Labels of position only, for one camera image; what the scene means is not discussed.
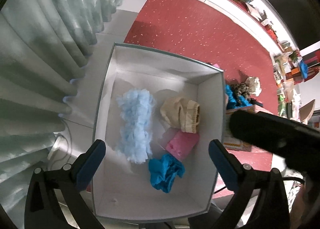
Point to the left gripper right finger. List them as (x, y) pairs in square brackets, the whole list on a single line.
[(271, 208)]

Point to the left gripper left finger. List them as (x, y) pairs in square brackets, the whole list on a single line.
[(42, 209)]

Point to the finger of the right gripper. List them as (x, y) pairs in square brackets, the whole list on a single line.
[(297, 143)]

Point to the cream polka dot scrunchie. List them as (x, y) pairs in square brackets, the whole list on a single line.
[(254, 86)]

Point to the leopard print scrunchie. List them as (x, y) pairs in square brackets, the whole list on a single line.
[(241, 89)]

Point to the beige knit sock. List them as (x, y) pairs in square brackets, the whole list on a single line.
[(182, 113)]

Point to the light blue fluffy cloth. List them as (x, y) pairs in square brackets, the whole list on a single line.
[(136, 109)]

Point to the person's right hand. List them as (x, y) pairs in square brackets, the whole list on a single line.
[(300, 208)]

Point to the white open storage box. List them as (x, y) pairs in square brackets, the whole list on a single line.
[(122, 190)]

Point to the red speckled floor mat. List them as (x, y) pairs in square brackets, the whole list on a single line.
[(196, 30)]

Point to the black television screen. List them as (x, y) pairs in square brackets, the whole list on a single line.
[(300, 18)]

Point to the grey green curtain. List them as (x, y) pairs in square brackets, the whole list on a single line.
[(45, 45)]

